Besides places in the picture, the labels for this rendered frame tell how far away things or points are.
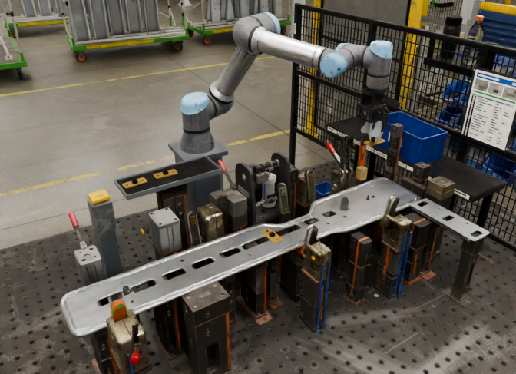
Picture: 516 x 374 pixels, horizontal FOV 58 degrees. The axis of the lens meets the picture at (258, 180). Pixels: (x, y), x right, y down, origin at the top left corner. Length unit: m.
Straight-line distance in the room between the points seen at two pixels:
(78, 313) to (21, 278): 0.74
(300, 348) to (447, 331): 0.53
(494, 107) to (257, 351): 1.34
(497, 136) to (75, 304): 1.70
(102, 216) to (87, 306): 0.35
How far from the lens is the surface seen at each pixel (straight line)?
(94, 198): 1.67
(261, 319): 1.78
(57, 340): 1.86
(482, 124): 2.20
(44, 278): 2.14
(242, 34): 1.75
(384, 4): 3.90
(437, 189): 2.00
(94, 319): 1.44
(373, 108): 1.71
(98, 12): 8.31
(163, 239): 1.59
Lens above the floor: 1.97
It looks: 29 degrees down
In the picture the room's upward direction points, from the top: straight up
